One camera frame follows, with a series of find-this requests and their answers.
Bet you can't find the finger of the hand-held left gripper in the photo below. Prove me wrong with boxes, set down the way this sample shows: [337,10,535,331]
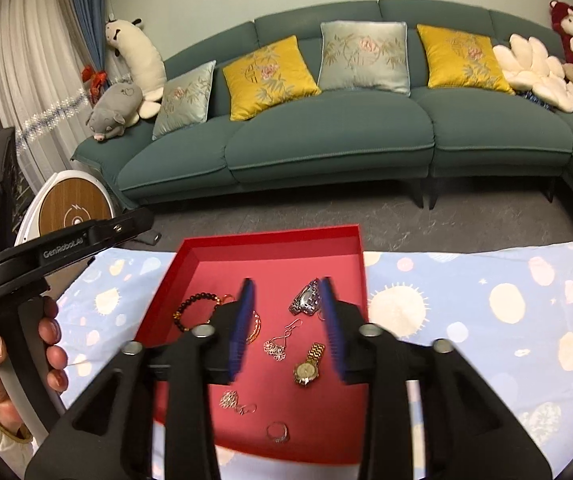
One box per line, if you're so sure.
[88,208,155,250]

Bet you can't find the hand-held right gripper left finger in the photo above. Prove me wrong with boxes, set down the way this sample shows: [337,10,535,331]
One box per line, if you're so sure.
[25,278,256,480]

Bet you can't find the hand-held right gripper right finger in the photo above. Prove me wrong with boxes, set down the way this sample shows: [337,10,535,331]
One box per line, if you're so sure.
[319,276,553,480]

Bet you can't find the gold chain-link cuff bracelet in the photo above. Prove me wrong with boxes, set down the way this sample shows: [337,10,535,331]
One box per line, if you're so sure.
[219,294,262,345]

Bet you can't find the silver metal wristwatch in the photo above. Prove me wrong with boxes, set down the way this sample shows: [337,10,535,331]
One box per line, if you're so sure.
[289,280,323,316]

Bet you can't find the red cardboard box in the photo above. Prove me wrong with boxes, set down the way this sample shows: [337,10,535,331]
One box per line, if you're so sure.
[134,225,369,466]

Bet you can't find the silver filigree drop earrings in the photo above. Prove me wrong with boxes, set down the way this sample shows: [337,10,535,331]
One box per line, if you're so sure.
[265,317,303,362]

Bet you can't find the gold metal wristwatch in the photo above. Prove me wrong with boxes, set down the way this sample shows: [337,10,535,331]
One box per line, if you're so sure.
[293,341,326,387]

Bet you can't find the round white wood-faced device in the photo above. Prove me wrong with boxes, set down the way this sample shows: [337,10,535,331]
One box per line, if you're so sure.
[14,170,117,248]

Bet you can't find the silver flower earring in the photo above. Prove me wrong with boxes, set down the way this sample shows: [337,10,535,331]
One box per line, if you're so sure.
[220,390,258,416]

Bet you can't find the grey pig plush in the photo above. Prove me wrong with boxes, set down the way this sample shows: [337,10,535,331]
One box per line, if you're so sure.
[85,82,144,143]

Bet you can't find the silver tinsel garland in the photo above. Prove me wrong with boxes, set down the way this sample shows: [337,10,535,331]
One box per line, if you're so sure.
[15,87,92,153]

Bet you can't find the blue printed blanket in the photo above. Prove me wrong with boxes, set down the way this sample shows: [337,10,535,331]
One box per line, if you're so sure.
[54,239,573,480]

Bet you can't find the pale blue embroidered pillow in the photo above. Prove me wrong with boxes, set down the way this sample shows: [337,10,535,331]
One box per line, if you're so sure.
[152,60,217,141]
[317,21,411,97]

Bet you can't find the red hanging ornament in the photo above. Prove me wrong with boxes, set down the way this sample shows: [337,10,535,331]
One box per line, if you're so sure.
[81,64,108,98]

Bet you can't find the long white cow plush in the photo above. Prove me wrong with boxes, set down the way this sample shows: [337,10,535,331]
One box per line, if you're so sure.
[105,14,168,117]

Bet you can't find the teal fabric sofa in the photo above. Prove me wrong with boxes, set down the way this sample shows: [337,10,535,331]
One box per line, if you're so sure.
[70,0,573,241]

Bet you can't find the white sheer curtain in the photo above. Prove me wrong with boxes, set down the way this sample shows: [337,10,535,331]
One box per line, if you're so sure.
[0,0,117,196]

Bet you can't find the yellow embroidered pillow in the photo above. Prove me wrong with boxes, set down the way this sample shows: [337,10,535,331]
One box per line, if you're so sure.
[222,35,322,122]
[416,23,515,96]

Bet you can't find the blue curtain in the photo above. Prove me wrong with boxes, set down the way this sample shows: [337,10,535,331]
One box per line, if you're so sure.
[64,0,112,91]

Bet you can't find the blue patterned cloth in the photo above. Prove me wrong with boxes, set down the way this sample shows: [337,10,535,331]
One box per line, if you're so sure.
[523,91,559,110]

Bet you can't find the white flower-shaped cushion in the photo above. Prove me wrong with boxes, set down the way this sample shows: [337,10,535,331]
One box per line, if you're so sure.
[492,34,573,113]

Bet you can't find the dark bead bracelet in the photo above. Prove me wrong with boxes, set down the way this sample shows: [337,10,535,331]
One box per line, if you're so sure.
[173,291,217,333]

